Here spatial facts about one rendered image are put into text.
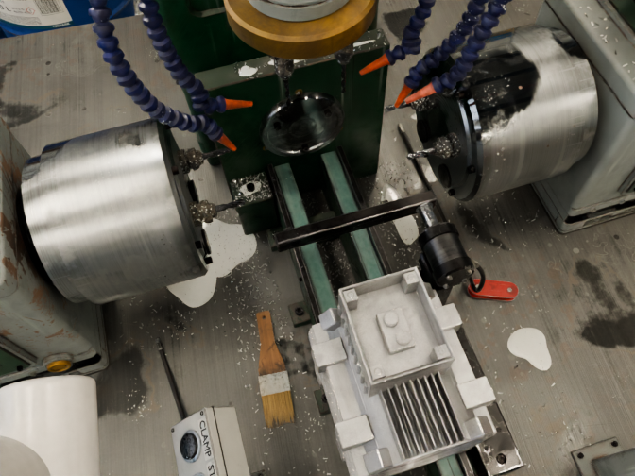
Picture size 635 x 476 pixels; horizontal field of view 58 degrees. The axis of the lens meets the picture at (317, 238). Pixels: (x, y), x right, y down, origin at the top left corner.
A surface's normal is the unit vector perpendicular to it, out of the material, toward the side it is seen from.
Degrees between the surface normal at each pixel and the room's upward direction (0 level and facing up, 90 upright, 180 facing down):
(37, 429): 17
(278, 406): 2
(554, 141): 66
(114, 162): 2
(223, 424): 51
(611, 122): 90
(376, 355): 0
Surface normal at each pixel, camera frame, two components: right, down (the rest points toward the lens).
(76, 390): 0.81, -0.29
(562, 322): -0.04, -0.47
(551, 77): 0.07, -0.15
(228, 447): 0.72, -0.51
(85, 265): 0.24, 0.52
